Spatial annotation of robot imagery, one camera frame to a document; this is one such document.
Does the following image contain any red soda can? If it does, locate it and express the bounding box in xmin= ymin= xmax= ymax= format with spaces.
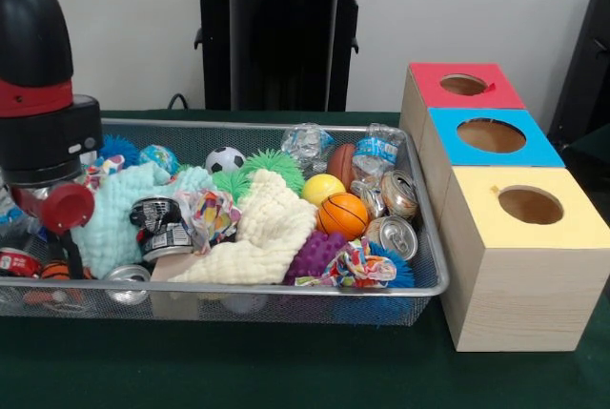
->
xmin=0 ymin=246 xmax=43 ymax=278

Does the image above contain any cream waffle cloth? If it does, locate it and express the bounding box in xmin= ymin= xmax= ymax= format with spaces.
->
xmin=167 ymin=169 xmax=319 ymax=285

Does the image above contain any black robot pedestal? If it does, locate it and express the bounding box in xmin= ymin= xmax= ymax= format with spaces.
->
xmin=184 ymin=0 xmax=382 ymax=112

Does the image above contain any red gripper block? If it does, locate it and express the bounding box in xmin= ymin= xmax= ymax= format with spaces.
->
xmin=11 ymin=181 xmax=95 ymax=280

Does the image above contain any orange striped plush tiger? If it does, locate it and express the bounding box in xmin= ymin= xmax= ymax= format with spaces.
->
xmin=40 ymin=259 xmax=94 ymax=281

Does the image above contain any small colourful print cloth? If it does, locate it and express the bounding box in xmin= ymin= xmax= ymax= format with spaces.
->
xmin=173 ymin=188 xmax=243 ymax=256

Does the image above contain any purple spiky ball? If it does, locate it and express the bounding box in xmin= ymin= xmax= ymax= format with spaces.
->
xmin=284 ymin=231 xmax=349 ymax=286

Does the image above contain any black and white soccer ball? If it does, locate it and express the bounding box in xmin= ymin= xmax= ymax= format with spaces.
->
xmin=204 ymin=147 xmax=248 ymax=175

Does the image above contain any wooden three-hole box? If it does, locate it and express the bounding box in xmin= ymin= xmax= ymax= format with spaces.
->
xmin=398 ymin=62 xmax=610 ymax=353

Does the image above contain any black chair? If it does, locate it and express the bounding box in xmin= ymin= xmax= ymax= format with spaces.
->
xmin=547 ymin=0 xmax=610 ymax=143

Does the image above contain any silver mesh bin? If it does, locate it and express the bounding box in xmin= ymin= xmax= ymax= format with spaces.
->
xmin=0 ymin=117 xmax=452 ymax=327

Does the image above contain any orange toy basketball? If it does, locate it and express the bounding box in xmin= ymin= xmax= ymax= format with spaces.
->
xmin=315 ymin=192 xmax=370 ymax=242

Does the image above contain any mint green waffle cloth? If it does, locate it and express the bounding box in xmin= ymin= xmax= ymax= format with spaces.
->
xmin=71 ymin=160 xmax=215 ymax=280

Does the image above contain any dark green tablecloth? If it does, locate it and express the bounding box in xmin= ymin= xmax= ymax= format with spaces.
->
xmin=569 ymin=130 xmax=610 ymax=176
xmin=0 ymin=108 xmax=610 ymax=409

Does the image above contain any crushed black can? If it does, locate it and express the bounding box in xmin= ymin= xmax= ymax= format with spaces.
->
xmin=128 ymin=196 xmax=194 ymax=264

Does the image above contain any globe print ball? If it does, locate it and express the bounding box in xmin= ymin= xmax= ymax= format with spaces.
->
xmin=138 ymin=144 xmax=181 ymax=176

